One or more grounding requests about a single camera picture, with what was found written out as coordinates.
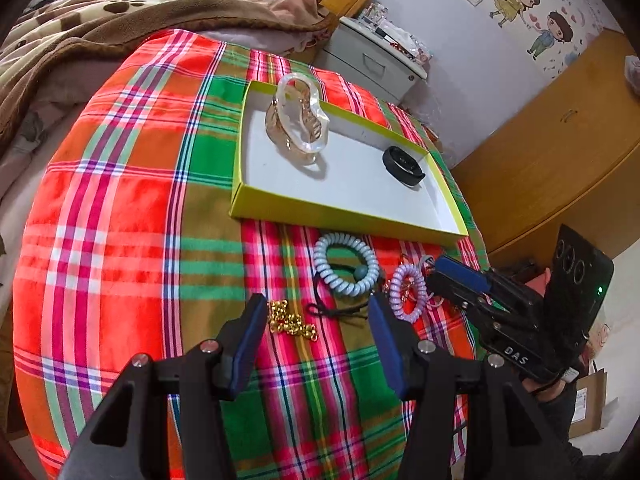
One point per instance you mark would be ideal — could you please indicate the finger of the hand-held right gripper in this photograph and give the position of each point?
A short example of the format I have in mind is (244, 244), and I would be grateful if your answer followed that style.
(465, 273)
(450, 292)

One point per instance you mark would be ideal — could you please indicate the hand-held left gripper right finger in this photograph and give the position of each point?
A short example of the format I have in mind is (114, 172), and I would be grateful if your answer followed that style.
(385, 340)

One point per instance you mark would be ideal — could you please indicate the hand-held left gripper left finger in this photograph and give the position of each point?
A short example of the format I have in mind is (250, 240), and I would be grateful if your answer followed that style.
(247, 345)

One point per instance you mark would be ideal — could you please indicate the yellow-green cardboard box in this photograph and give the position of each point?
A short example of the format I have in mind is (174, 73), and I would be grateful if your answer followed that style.
(350, 190)

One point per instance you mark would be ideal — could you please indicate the person's right forearm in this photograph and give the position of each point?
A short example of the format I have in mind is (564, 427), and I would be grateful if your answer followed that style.
(555, 425)

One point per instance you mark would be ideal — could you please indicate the brown cardboard box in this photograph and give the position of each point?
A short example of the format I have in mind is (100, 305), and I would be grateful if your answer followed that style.
(590, 400)

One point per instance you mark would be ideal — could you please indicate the wooden wardrobe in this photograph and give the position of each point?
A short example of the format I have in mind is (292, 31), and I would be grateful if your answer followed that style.
(550, 160)

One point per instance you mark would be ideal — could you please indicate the black fitness band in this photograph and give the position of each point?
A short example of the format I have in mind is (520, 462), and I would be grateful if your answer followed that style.
(390, 162)

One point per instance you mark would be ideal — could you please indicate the translucent plastic bag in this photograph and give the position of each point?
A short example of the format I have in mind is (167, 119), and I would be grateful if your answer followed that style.
(432, 125)

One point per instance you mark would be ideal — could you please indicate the plaid cloth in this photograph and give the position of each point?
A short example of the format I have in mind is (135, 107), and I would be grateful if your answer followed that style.
(125, 210)

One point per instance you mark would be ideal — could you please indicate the clear hair claw clip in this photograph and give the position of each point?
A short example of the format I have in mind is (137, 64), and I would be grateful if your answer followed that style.
(308, 149)

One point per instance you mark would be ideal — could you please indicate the rose gold hair claw clip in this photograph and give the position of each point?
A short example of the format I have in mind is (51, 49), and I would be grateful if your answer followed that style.
(275, 127)

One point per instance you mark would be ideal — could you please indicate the clear plastic packets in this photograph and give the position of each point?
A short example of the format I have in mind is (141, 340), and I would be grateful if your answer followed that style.
(412, 47)

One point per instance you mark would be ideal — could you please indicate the white nightstand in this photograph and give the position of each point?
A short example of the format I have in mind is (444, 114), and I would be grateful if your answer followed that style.
(360, 60)

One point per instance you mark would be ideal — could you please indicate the clear acrylic holder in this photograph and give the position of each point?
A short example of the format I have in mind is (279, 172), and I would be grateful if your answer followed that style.
(372, 15)

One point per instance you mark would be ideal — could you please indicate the brown patterned blanket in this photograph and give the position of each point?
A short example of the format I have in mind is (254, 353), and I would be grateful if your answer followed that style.
(125, 5)

